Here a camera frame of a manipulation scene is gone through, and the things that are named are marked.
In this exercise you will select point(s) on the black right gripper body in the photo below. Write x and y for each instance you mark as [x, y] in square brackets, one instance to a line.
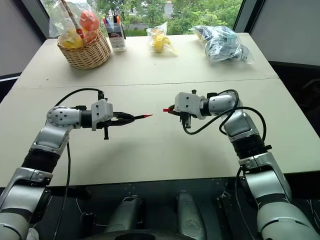
[185, 120]

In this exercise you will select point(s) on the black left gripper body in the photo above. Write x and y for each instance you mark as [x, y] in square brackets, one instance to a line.
[106, 125]

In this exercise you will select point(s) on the red marker cap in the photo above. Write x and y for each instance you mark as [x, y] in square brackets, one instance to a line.
[166, 110]

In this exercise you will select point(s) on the black marker with red tip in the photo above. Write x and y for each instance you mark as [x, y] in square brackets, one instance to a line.
[141, 116]

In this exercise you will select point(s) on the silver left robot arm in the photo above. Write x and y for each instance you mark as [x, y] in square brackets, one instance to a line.
[62, 117]

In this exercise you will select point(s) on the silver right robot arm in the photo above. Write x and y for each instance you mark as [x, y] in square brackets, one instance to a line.
[237, 125]

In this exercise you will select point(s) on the blue capped marker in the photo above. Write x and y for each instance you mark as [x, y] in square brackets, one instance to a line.
[106, 22]

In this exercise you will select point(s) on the orange capped marker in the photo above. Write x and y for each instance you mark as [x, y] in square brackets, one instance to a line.
[116, 19]

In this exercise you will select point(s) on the clear bag of yellow items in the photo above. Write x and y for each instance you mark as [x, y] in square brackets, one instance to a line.
[160, 41]

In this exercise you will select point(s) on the woven wicker basket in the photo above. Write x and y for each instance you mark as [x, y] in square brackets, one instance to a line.
[87, 55]

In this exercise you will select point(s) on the clear box of markers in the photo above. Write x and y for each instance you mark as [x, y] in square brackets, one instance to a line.
[116, 40]

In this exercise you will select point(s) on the clear bag of blue items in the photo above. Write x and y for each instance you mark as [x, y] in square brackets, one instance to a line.
[222, 45]

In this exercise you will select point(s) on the grey rounded shape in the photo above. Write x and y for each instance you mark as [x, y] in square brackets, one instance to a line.
[190, 215]
[125, 212]

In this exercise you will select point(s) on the yellow fruit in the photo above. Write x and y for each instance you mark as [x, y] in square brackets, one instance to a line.
[71, 40]

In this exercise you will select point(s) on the window with green trees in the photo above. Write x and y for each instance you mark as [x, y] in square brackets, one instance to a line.
[187, 12]

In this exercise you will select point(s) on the orange round fruit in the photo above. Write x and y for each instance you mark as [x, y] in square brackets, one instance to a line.
[90, 20]

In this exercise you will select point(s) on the clear plastic bag of fruit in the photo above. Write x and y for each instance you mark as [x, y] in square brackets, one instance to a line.
[62, 20]

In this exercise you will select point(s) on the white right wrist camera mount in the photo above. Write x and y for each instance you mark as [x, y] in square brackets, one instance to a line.
[187, 101]

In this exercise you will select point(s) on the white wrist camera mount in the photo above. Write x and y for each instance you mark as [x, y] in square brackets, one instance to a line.
[187, 101]
[101, 110]

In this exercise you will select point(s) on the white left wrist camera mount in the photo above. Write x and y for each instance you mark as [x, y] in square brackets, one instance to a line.
[101, 110]

